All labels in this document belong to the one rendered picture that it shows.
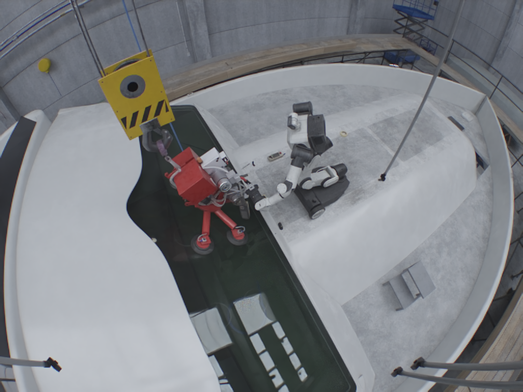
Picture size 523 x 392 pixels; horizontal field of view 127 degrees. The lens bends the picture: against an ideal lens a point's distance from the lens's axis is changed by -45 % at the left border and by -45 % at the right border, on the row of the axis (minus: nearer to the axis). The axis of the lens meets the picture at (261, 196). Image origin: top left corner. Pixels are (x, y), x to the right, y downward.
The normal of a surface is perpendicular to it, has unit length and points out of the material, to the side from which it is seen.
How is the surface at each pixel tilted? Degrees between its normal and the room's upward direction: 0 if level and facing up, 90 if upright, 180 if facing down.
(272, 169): 0
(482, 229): 0
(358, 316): 0
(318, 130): 25
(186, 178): 20
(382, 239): 47
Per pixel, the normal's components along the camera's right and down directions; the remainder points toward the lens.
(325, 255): 0.18, -0.14
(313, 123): -0.40, -0.32
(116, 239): 0.31, -0.60
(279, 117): -0.04, -0.54
